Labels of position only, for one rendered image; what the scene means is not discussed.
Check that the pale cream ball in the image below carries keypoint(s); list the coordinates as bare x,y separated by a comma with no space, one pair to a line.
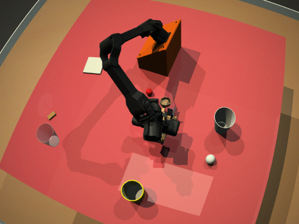
210,159

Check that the red ball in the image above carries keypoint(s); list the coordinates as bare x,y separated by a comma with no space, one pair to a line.
149,91

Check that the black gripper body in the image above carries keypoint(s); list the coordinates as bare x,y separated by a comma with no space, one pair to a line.
171,126

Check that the tan wooden catapult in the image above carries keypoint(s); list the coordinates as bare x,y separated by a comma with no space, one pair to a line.
166,102

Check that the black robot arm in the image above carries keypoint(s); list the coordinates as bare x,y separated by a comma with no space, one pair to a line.
136,101

